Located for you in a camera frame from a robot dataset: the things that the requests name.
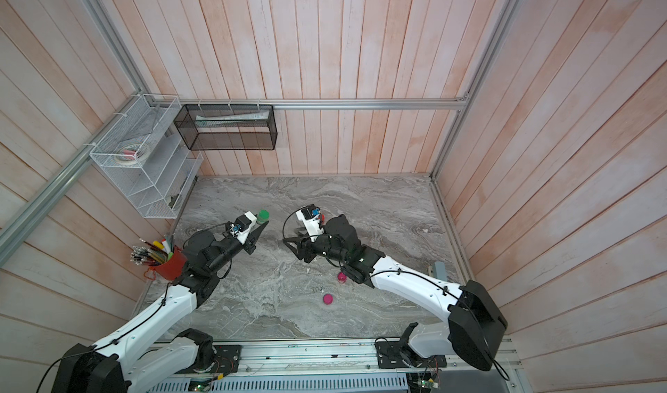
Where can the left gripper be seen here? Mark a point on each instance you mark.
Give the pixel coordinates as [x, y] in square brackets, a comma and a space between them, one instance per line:
[251, 243]

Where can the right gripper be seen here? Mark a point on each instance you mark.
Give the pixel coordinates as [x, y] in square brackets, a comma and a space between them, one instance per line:
[307, 246]

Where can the green paint jar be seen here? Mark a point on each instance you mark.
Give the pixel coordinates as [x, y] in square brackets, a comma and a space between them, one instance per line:
[262, 217]

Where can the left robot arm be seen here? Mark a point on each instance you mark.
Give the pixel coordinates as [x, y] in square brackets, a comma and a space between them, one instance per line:
[121, 361]

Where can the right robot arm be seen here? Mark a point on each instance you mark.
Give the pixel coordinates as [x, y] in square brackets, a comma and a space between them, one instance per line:
[470, 326]

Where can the red pencil cup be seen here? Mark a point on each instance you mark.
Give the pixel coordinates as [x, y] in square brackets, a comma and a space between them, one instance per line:
[170, 270]

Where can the bundle of pencils and pens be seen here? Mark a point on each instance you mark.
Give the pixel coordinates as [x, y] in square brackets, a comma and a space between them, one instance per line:
[151, 254]

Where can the tape roll on shelf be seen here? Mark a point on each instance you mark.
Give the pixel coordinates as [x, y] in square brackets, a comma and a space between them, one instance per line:
[131, 155]

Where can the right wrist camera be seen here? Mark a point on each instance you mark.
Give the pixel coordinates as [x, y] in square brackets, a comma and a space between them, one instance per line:
[309, 216]

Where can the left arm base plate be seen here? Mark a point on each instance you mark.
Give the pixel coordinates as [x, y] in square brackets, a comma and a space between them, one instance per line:
[216, 359]

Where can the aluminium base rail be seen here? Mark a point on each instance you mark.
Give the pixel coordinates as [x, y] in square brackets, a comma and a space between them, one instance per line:
[322, 356]

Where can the black mesh wall basket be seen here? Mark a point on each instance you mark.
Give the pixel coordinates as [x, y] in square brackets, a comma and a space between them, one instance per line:
[227, 127]

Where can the white wire shelf rack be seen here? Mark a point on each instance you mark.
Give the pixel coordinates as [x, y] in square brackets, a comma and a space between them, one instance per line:
[159, 186]

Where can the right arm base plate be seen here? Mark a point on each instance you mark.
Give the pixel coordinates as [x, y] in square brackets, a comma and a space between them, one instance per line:
[397, 355]

